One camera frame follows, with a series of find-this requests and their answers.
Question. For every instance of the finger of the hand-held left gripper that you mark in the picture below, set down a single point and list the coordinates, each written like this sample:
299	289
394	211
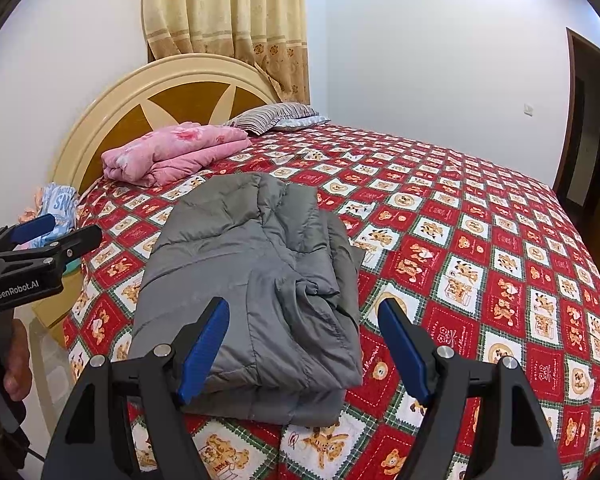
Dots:
32	227
82	237

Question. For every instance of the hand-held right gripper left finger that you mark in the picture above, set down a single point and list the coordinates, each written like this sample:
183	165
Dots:
205	350

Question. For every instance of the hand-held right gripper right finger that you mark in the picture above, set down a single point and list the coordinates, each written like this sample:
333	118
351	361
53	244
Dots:
405	350

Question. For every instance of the grey puffer jacket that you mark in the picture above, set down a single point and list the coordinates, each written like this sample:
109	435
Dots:
240	270

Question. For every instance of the person's left hand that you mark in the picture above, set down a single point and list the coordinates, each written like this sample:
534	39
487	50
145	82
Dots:
19	365

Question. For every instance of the blue white plastic package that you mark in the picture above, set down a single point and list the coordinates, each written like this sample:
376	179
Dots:
62	205

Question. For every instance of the beige bedside table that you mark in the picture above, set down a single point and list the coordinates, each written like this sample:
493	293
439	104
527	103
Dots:
50	305

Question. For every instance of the red printed bedspread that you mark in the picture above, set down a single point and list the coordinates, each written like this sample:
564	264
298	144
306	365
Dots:
480	285

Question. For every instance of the pink folded blanket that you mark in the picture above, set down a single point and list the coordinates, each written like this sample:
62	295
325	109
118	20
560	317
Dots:
180	152

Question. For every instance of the cream wooden headboard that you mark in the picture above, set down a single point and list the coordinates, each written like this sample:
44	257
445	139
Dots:
180	67

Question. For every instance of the striped pillow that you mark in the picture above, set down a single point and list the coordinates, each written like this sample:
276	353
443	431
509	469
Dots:
265	117

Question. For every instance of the light floral pillow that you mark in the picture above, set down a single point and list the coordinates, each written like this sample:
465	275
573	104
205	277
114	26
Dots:
305	122

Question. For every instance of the beige patterned curtain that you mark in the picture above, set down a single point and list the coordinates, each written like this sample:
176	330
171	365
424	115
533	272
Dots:
220	25

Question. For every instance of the dark door frame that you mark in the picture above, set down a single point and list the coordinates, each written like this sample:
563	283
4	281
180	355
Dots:
580	135

